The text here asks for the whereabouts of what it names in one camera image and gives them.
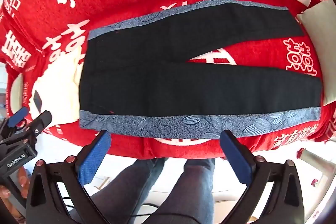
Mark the black pants with blue stripes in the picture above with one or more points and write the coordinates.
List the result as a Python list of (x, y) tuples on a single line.
[(170, 87)]

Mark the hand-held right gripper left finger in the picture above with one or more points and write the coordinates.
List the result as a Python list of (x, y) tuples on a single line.
[(93, 161)]

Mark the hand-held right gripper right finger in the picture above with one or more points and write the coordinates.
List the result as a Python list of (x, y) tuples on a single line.
[(236, 158)]

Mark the white stand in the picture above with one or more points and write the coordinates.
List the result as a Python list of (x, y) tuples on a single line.
[(319, 163)]

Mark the light grey pillow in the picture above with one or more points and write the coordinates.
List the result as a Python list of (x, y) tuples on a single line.
[(323, 22)]

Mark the person's legs in jeans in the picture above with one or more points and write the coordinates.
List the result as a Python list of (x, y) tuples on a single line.
[(126, 187)]

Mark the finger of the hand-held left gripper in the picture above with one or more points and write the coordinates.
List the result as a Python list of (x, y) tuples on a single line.
[(17, 116), (40, 121)]

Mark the person's right leg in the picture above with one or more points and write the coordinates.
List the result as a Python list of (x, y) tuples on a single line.
[(194, 182)]

